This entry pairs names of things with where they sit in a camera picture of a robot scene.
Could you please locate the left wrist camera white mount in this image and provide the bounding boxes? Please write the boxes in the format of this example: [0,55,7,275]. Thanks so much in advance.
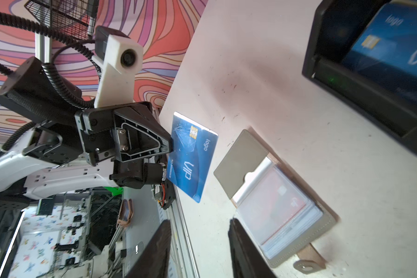
[92,25,144,108]

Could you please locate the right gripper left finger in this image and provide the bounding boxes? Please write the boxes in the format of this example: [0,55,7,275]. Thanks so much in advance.
[125,220,171,278]

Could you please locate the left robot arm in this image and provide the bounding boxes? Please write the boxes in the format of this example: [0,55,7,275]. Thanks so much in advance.
[0,12,173,209]

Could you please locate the red VIP card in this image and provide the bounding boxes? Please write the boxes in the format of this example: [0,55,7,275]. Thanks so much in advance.
[237,167,313,244]

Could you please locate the left black wire basket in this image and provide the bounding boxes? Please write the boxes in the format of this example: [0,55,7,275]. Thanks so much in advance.
[24,0,99,40]

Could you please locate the black plastic bin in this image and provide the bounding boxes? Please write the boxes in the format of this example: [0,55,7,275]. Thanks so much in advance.
[302,1,417,156]

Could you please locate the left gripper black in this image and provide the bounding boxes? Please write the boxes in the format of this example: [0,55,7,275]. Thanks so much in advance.
[23,102,173,190]

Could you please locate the blue cards in black bin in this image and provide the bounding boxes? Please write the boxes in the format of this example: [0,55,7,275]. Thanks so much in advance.
[341,1,417,105]

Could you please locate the grey card holder wallet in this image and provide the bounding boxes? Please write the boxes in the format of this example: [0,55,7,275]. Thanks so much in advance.
[214,130,338,275]

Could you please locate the blue VIP card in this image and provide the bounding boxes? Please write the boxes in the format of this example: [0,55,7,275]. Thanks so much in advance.
[167,112,218,203]

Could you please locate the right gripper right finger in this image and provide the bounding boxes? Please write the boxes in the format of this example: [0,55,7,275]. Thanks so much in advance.
[228,218,276,278]

